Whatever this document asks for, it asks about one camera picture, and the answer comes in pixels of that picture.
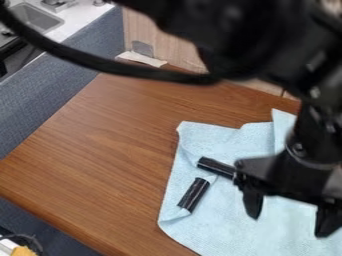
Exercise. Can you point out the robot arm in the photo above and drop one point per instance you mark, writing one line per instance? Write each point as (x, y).
(267, 33)

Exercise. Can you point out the toy sink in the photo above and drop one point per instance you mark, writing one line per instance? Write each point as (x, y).
(33, 16)

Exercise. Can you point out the white paper strip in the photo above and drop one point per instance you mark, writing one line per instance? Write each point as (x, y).
(140, 58)

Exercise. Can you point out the light blue cloth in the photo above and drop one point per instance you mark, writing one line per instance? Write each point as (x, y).
(222, 220)

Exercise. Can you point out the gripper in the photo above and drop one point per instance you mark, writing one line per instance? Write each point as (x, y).
(289, 176)

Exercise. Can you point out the grooved wooden board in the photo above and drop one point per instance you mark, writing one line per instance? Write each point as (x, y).
(173, 46)

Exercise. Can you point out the tap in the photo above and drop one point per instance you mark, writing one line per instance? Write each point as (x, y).
(58, 4)

